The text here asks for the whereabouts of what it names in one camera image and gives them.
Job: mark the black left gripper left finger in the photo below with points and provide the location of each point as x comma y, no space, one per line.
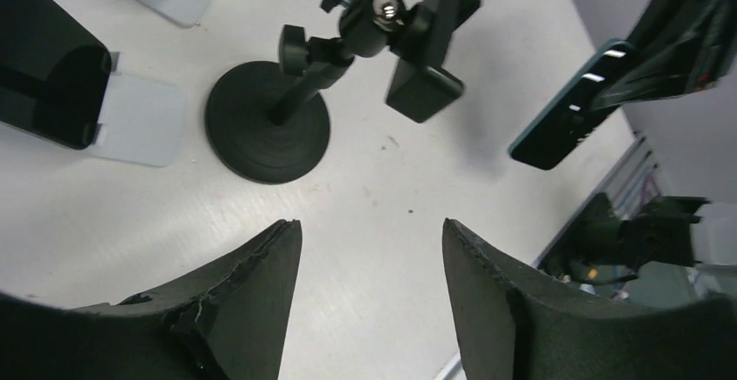
225,320

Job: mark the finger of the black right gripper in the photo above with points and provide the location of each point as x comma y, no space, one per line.
677,47

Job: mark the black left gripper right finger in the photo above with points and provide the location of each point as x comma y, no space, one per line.
512,321

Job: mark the black phone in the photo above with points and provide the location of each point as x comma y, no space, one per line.
54,73
569,118

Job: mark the black tall clamp stand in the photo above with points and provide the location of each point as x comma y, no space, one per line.
267,121

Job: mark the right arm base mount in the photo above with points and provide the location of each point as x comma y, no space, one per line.
599,248

